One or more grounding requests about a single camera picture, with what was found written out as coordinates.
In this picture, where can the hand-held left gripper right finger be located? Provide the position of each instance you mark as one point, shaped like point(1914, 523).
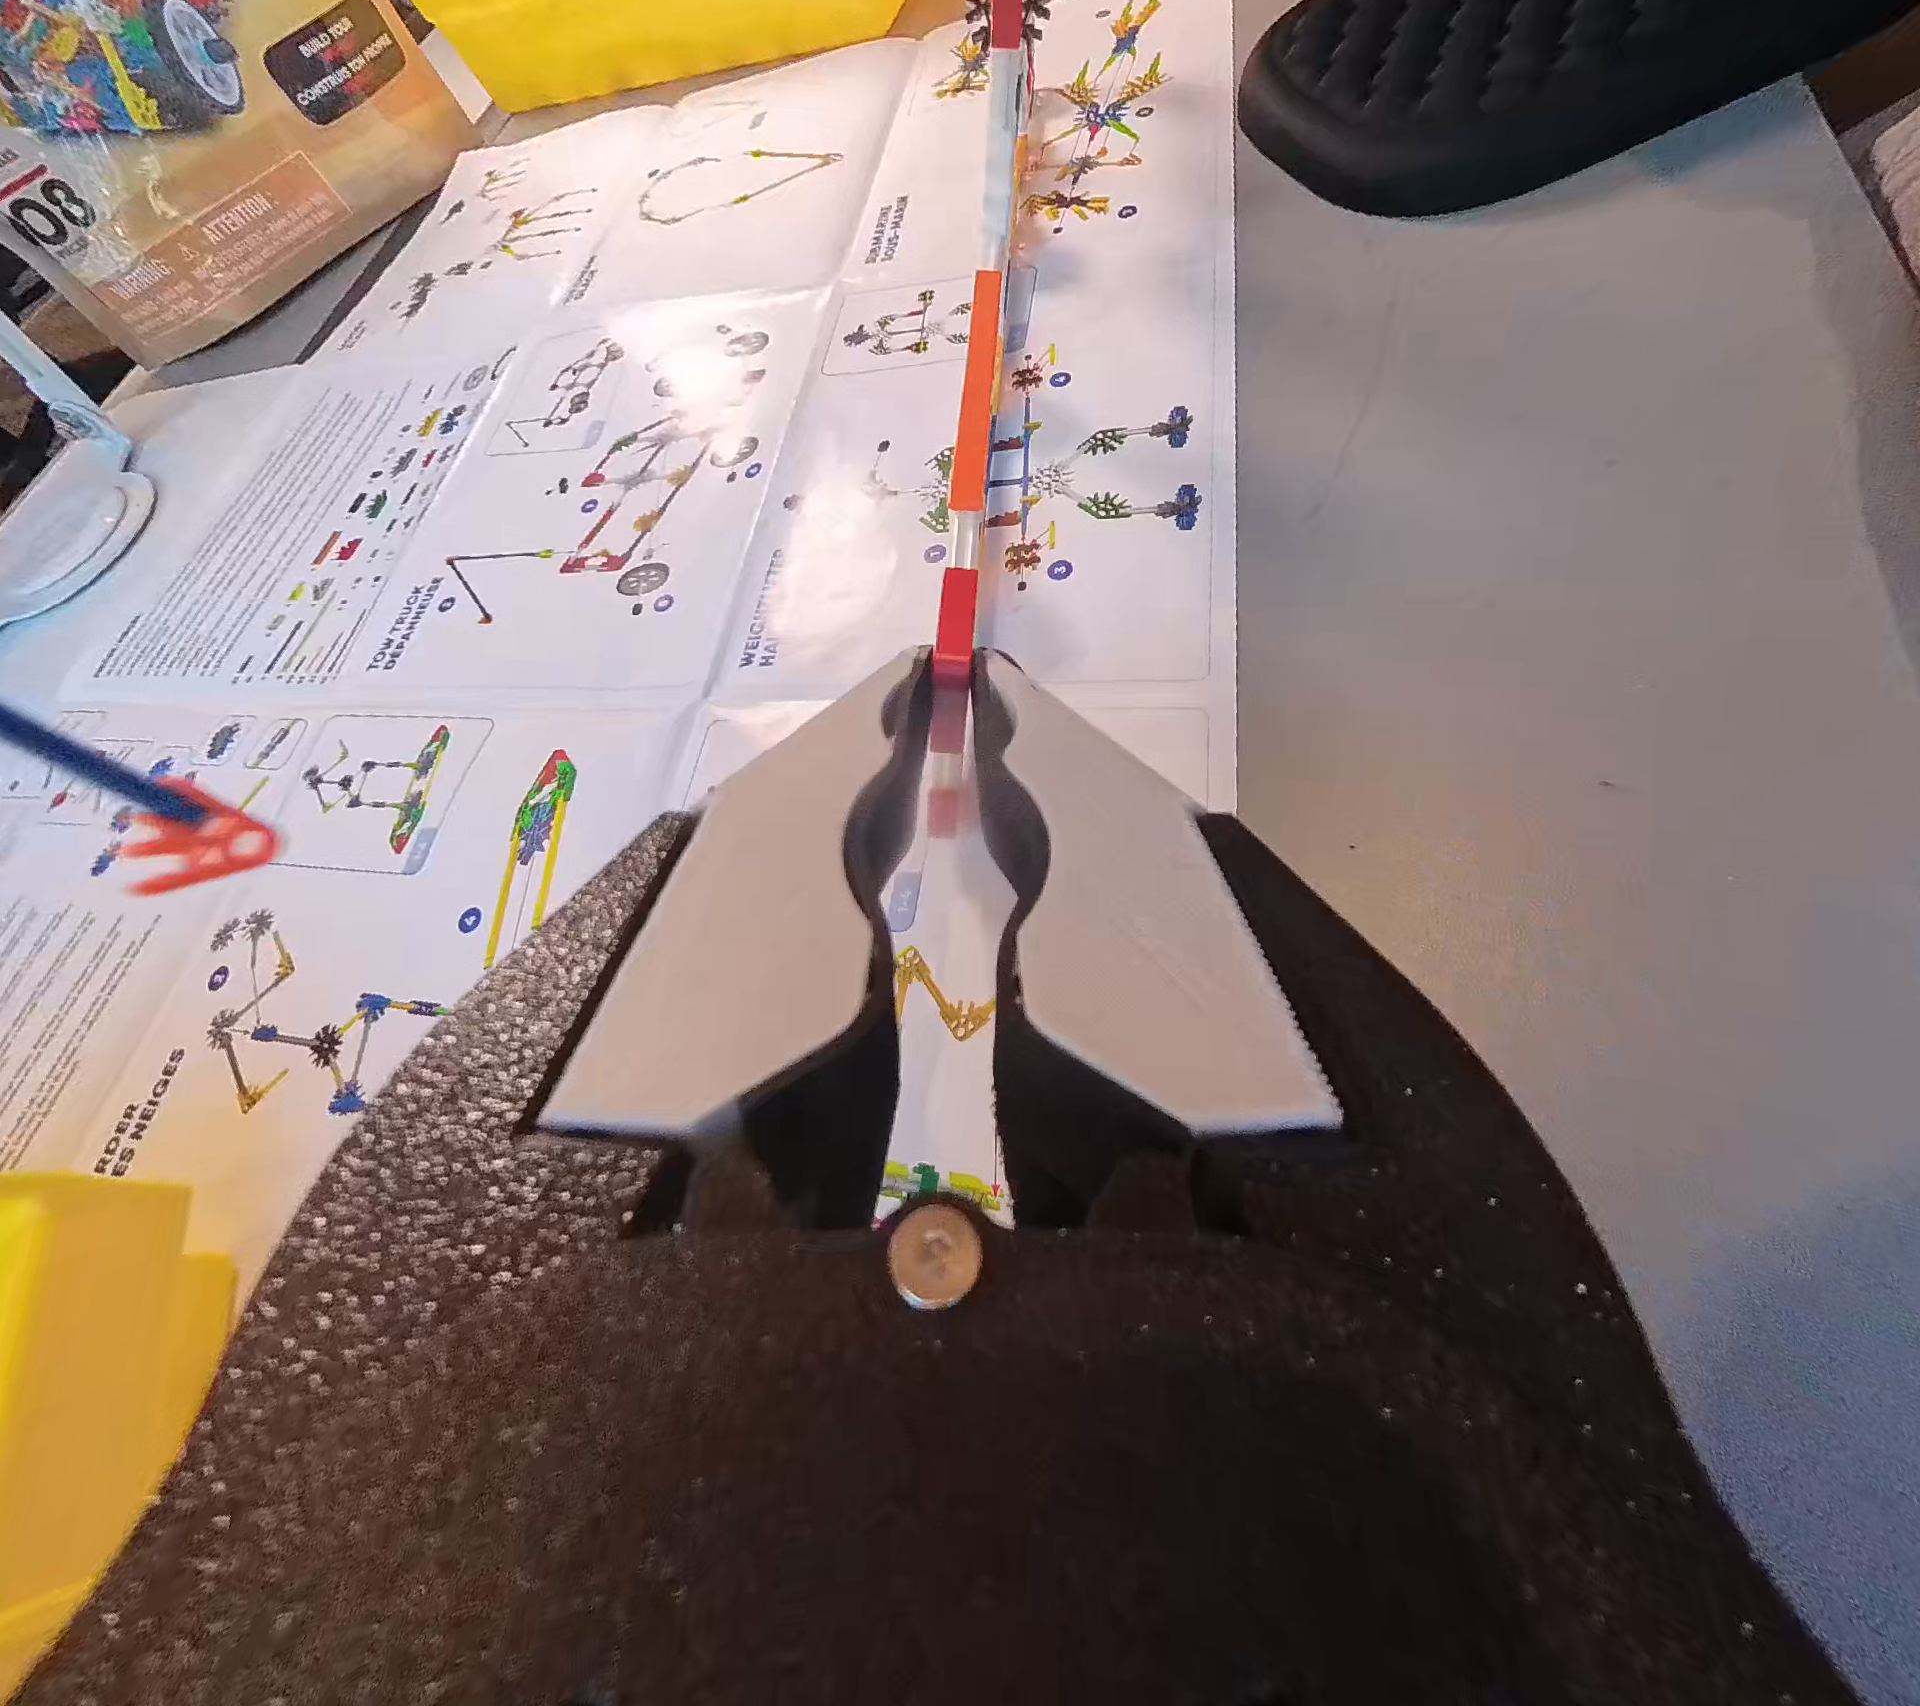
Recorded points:
point(1158, 985)

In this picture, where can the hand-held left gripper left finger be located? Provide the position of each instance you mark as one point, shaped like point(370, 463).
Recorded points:
point(723, 985)

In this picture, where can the black snowflake connector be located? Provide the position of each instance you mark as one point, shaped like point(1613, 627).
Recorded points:
point(1006, 4)

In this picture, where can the small orange connector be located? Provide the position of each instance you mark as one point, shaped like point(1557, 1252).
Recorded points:
point(196, 842)

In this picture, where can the colourful rod connector frame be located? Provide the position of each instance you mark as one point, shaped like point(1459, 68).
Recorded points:
point(975, 357)

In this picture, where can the blue plastic rod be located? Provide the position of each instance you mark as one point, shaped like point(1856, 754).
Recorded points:
point(76, 754)

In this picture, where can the white building instruction sheet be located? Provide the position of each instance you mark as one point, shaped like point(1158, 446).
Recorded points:
point(781, 538)

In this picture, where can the cardboard toy set box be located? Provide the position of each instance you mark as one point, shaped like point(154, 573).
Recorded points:
point(213, 116)

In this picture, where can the black chair seat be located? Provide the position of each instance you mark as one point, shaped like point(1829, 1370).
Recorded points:
point(1591, 27)

